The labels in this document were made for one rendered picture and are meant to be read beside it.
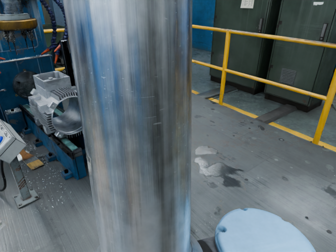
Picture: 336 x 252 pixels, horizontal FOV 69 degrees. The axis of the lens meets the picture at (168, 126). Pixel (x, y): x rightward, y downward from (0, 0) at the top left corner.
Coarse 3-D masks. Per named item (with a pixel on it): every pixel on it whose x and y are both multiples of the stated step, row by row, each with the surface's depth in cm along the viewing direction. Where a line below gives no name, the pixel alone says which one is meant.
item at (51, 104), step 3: (33, 90) 100; (36, 90) 100; (33, 93) 100; (36, 93) 101; (48, 102) 90; (51, 102) 89; (54, 102) 89; (48, 105) 89; (51, 105) 89; (54, 105) 90; (51, 108) 89; (57, 132) 94; (57, 135) 94; (60, 135) 95
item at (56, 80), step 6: (48, 72) 103; (54, 72) 103; (60, 72) 103; (36, 78) 97; (42, 78) 102; (48, 78) 99; (54, 78) 99; (60, 78) 96; (66, 78) 97; (36, 84) 99; (42, 84) 94; (48, 84) 93; (54, 84) 95; (60, 84) 97; (66, 84) 98; (42, 90) 96; (48, 90) 94; (48, 96) 95
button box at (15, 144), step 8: (0, 120) 78; (0, 128) 74; (8, 128) 75; (8, 136) 69; (16, 136) 72; (0, 144) 69; (8, 144) 69; (16, 144) 70; (24, 144) 72; (0, 152) 68; (8, 152) 69; (16, 152) 71; (8, 160) 70
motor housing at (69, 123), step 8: (56, 88) 96; (64, 88) 97; (40, 96) 99; (56, 96) 91; (64, 96) 92; (72, 96) 93; (72, 104) 111; (32, 112) 103; (40, 112) 94; (48, 112) 90; (64, 112) 114; (72, 112) 110; (40, 120) 98; (48, 120) 90; (56, 120) 108; (64, 120) 108; (72, 120) 107; (80, 120) 105; (48, 128) 94; (56, 128) 93; (64, 128) 102; (72, 128) 102; (80, 128) 102
